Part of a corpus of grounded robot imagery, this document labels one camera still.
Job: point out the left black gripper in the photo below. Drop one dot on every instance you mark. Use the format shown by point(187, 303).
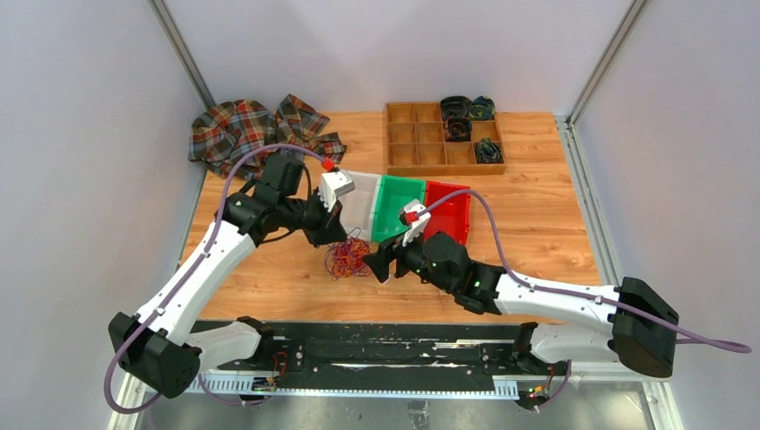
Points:
point(330, 229)

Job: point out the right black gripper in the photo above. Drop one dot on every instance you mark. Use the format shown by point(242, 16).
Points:
point(391, 249)

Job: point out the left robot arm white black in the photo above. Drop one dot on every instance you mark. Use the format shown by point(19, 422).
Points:
point(156, 344)

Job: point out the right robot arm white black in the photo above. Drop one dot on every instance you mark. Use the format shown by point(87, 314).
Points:
point(629, 324)

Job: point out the white plastic bin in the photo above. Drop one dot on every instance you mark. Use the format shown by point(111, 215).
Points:
point(359, 205)

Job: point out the red plastic bin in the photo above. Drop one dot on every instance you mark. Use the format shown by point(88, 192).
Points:
point(452, 216)

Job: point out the green plastic bin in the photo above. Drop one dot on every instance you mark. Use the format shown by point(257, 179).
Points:
point(393, 194)

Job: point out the wooden compartment tray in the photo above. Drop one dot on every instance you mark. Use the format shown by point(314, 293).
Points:
point(415, 144)

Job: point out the plaid cloth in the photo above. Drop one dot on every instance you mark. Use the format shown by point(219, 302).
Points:
point(225, 133)

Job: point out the green rolled belt lower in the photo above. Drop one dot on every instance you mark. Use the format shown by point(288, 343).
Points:
point(487, 151)

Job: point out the black rolled belt middle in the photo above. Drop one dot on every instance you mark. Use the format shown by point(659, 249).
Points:
point(458, 129)

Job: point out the black rolled belt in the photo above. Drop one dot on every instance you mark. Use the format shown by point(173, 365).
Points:
point(455, 106)
point(458, 129)

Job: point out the black rolled belt top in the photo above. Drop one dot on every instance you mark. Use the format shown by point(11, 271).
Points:
point(455, 106)

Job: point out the blue green rolled belt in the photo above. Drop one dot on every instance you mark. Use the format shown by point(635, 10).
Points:
point(482, 108)

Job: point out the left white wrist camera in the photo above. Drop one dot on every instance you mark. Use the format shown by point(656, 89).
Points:
point(333, 185)

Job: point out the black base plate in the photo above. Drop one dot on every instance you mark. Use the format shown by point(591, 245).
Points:
point(396, 357)

